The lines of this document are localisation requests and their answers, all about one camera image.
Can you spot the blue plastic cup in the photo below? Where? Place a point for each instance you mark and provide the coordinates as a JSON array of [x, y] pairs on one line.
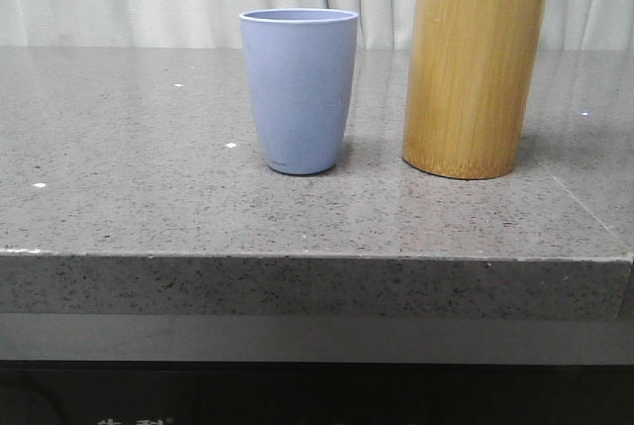
[[300, 65]]

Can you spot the bamboo cylindrical holder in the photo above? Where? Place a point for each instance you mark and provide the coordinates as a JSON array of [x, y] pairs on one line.
[[469, 79]]

